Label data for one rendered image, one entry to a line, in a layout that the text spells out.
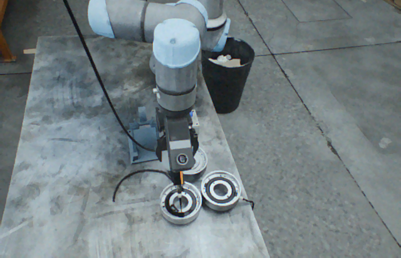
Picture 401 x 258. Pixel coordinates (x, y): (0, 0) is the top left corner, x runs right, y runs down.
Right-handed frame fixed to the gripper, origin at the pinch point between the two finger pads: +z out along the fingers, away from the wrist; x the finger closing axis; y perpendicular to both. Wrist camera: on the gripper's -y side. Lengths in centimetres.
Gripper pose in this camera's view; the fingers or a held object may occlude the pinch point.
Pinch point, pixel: (177, 168)
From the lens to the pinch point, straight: 76.7
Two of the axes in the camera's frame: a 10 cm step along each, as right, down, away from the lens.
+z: -0.7, 6.8, 7.3
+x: -9.7, 1.3, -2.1
